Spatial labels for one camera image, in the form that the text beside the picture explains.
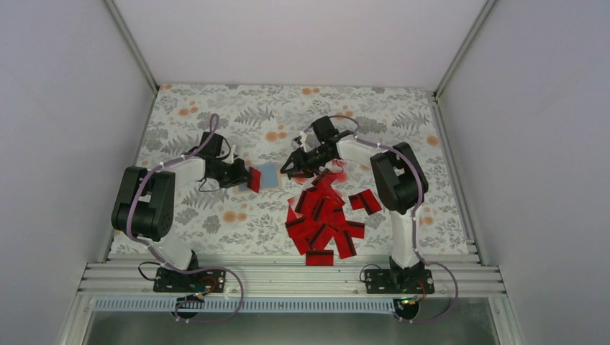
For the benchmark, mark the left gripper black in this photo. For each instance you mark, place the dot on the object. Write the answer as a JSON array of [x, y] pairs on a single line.
[[238, 178]]

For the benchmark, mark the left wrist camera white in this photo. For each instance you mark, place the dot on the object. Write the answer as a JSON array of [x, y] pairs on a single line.
[[233, 155]]

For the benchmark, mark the clear card red dot left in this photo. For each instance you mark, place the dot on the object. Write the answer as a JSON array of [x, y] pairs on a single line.
[[301, 181]]

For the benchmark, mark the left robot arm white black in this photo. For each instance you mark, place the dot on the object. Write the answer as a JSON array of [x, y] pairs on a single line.
[[144, 205]]

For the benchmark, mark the red card pile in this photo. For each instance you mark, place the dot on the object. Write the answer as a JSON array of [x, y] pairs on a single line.
[[365, 200], [320, 201], [299, 230]]

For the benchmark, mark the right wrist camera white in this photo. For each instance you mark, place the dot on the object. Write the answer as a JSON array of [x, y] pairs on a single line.
[[300, 141]]

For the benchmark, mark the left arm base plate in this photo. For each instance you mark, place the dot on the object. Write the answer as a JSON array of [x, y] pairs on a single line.
[[208, 281]]

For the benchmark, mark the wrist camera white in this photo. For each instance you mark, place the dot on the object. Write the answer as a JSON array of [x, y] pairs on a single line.
[[300, 141], [233, 155]]

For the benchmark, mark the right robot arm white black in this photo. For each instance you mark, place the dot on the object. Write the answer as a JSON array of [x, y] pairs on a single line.
[[399, 181]]

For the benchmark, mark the aluminium rail frame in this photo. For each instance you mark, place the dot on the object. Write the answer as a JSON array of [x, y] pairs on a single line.
[[289, 276]]

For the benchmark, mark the beige card holder wallet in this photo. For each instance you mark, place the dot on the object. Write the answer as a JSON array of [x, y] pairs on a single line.
[[271, 179]]

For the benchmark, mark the clear card red dot right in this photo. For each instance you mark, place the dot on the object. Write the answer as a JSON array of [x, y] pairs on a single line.
[[337, 171]]

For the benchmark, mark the clear card red dot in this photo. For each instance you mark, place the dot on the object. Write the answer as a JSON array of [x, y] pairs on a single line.
[[301, 181], [337, 171]]

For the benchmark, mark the red card lower right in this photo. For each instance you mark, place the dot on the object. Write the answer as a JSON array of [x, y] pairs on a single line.
[[344, 235]]

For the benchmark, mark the red card centre pile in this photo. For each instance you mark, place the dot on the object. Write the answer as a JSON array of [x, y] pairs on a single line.
[[320, 201]]

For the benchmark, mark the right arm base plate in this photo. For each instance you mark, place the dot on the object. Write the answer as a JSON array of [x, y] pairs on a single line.
[[385, 282]]

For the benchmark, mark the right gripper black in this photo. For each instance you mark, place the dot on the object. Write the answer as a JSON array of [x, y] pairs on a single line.
[[300, 164]]

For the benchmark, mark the red card left pile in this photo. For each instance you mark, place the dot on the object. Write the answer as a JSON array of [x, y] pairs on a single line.
[[299, 230]]

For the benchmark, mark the floral patterned table mat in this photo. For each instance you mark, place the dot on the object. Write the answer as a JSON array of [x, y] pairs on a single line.
[[270, 129]]

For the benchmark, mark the red card right pile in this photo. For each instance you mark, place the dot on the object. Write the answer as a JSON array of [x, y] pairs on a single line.
[[365, 200]]

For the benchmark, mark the red card on rail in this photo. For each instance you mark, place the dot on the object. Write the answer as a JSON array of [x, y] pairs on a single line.
[[319, 258]]

